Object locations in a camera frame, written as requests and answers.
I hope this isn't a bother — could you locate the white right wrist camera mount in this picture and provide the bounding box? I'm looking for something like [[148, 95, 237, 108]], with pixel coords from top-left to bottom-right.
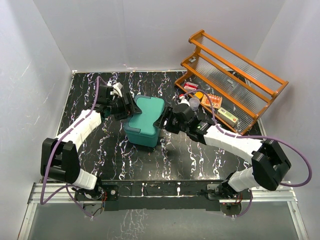
[[178, 94, 190, 106]]

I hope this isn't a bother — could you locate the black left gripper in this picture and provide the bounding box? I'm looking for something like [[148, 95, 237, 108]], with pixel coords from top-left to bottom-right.
[[108, 93, 141, 121]]

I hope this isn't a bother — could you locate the orange wooden shelf rack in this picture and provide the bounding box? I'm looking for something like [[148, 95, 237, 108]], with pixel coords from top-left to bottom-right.
[[175, 29, 288, 135]]

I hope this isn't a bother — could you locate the teal medicine kit box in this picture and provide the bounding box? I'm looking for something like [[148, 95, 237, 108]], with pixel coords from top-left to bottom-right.
[[124, 94, 165, 148]]

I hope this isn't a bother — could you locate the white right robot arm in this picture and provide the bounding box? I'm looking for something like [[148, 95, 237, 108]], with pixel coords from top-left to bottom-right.
[[153, 103, 292, 199]]

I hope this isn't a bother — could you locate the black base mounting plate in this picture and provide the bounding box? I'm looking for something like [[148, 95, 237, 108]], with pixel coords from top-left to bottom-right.
[[100, 180, 224, 211]]

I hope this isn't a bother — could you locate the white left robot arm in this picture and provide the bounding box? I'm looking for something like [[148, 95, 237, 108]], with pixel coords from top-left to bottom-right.
[[40, 84, 142, 200]]

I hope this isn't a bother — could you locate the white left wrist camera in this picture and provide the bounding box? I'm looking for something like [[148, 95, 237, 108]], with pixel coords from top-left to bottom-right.
[[112, 82, 123, 98]]

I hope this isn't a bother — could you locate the aluminium frame rail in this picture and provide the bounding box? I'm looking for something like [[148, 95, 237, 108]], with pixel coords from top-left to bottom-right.
[[18, 183, 308, 240]]

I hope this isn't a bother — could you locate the small green white box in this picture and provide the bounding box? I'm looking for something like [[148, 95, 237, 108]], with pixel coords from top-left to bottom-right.
[[216, 107, 239, 127]]

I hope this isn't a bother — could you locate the clear measuring cup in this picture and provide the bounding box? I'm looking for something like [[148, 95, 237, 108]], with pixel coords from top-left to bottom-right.
[[188, 97, 201, 111]]

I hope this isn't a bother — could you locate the red white medicine box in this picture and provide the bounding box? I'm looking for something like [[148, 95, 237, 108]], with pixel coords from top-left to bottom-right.
[[183, 81, 199, 92]]

